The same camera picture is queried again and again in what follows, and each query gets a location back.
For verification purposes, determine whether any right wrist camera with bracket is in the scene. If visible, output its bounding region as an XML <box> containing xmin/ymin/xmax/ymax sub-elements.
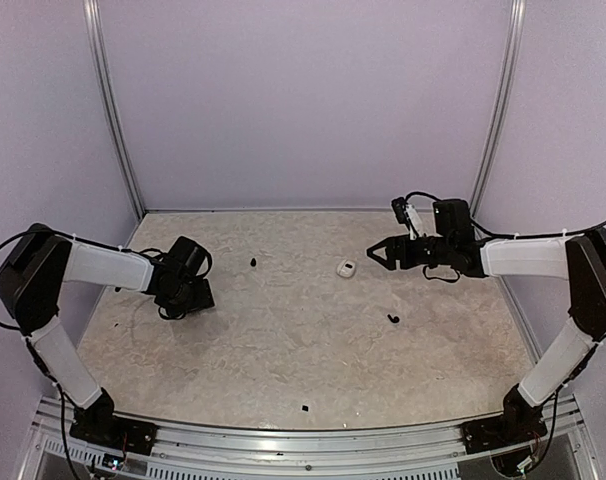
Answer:
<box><xmin>391</xmin><ymin>197</ymin><xmax>425</xmax><ymax>240</ymax></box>

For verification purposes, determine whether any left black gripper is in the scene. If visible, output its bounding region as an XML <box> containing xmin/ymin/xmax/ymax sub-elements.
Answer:
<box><xmin>162</xmin><ymin>276</ymin><xmax>215</xmax><ymax>319</ymax></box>

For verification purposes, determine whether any right aluminium corner post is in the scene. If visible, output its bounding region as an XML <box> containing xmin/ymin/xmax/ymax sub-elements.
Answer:
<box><xmin>470</xmin><ymin>0</ymin><xmax>527</xmax><ymax>217</ymax></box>

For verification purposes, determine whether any left aluminium corner post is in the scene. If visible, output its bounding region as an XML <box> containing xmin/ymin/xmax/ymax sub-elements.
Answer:
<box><xmin>83</xmin><ymin>0</ymin><xmax>147</xmax><ymax>222</ymax></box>

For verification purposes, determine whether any aluminium corner post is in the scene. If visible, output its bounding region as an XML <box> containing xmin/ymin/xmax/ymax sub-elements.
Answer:
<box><xmin>470</xmin><ymin>0</ymin><xmax>527</xmax><ymax>217</ymax></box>
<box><xmin>83</xmin><ymin>0</ymin><xmax>147</xmax><ymax>222</ymax></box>

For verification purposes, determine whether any white earbuds charging case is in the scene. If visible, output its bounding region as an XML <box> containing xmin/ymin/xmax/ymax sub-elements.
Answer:
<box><xmin>336</xmin><ymin>259</ymin><xmax>357</xmax><ymax>279</ymax></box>

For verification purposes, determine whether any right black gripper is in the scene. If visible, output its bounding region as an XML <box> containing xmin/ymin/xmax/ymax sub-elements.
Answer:
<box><xmin>368</xmin><ymin>233</ymin><xmax>455</xmax><ymax>270</ymax></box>

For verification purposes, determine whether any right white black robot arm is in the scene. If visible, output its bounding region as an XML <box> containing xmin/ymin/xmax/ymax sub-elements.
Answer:
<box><xmin>366</xmin><ymin>197</ymin><xmax>606</xmax><ymax>444</ymax></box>

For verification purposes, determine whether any front aluminium rail frame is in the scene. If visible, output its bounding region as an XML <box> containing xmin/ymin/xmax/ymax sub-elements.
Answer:
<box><xmin>12</xmin><ymin>319</ymin><xmax>604</xmax><ymax>480</ymax></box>

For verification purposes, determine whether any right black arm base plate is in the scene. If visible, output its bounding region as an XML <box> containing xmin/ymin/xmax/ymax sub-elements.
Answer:
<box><xmin>460</xmin><ymin>385</ymin><xmax>548</xmax><ymax>454</ymax></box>

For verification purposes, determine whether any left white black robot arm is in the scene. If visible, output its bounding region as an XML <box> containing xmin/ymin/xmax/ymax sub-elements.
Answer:
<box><xmin>0</xmin><ymin>223</ymin><xmax>215</xmax><ymax>445</ymax></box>

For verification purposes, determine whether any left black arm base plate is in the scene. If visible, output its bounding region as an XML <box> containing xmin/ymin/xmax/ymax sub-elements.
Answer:
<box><xmin>70</xmin><ymin>389</ymin><xmax>158</xmax><ymax>456</ymax></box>

